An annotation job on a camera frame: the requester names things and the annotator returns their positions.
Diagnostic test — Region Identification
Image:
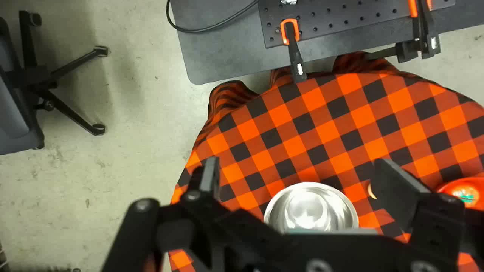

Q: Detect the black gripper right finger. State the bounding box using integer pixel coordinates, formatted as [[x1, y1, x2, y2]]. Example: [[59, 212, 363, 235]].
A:
[[369, 158, 466, 239]]

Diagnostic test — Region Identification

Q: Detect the orange black checkered tablecloth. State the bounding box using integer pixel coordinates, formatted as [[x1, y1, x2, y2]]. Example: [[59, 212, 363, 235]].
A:
[[168, 52, 484, 272]]

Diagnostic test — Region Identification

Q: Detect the red bowl with green item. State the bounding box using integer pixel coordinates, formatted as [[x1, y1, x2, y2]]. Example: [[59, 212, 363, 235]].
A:
[[434, 176, 484, 212]]

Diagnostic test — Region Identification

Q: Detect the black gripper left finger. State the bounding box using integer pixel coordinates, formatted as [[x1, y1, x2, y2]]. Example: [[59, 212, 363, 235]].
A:
[[181, 156, 222, 214]]

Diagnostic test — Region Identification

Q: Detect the orange black bar clamp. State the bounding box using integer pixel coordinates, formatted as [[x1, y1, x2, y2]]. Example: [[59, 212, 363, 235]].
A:
[[278, 17, 310, 85], [373, 0, 443, 66]]

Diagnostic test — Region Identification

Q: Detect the black perforated mounting board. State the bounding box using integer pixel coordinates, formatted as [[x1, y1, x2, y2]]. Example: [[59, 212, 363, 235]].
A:
[[258, 0, 458, 50]]

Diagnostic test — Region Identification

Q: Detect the stainless steel bowl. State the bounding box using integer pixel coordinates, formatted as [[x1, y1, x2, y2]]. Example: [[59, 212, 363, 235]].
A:
[[261, 182, 361, 235]]

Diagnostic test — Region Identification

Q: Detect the dark grey robot platform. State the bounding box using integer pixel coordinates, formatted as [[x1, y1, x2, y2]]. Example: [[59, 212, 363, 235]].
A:
[[169, 0, 484, 87]]

